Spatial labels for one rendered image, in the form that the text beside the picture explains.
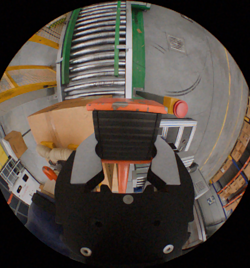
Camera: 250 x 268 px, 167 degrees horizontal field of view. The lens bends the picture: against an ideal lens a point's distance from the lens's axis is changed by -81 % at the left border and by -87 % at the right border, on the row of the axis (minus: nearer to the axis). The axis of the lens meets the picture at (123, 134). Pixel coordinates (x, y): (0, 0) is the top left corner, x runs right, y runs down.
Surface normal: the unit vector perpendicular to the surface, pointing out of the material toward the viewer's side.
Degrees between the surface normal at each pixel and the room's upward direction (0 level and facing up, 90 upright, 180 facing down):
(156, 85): 0
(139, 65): 0
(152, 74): 0
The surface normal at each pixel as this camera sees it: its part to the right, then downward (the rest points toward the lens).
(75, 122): 0.00, 0.50
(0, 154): 1.00, -0.06
